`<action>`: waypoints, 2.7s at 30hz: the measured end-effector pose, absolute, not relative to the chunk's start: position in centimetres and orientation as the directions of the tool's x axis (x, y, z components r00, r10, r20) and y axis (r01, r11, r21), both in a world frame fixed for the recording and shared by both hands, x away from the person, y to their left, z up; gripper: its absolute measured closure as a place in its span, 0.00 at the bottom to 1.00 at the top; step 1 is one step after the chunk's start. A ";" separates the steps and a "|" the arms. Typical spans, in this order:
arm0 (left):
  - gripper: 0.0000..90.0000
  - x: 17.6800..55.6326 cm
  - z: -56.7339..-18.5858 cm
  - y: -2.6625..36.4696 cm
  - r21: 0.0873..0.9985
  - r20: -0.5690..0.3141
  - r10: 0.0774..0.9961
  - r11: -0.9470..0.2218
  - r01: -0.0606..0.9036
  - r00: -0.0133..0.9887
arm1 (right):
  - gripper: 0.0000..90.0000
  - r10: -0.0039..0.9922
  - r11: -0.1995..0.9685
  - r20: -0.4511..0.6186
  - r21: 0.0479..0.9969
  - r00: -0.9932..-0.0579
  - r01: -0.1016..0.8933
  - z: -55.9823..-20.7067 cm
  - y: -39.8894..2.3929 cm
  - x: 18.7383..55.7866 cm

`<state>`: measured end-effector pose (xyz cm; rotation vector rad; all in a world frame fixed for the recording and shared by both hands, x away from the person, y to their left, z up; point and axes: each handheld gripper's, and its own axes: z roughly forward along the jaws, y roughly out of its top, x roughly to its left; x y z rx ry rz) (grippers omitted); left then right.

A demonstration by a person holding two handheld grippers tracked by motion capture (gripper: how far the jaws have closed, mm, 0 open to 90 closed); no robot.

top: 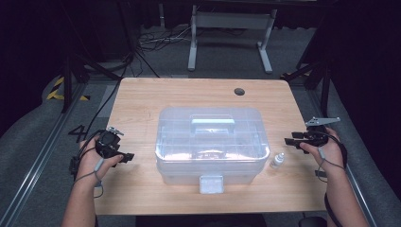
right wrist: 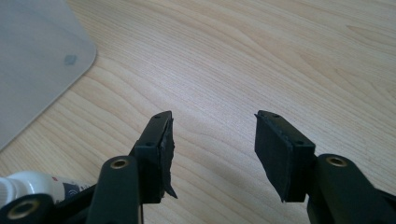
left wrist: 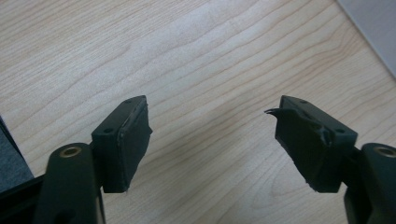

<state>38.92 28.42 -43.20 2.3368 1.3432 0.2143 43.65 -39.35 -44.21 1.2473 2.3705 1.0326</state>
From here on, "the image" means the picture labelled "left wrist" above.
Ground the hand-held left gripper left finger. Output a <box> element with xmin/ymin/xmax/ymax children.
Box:
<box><xmin>91</xmin><ymin>94</ymin><xmax>153</xmax><ymax>194</ymax></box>

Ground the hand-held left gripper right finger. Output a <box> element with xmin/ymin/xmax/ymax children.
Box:
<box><xmin>264</xmin><ymin>95</ymin><xmax>359</xmax><ymax>193</ymax></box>

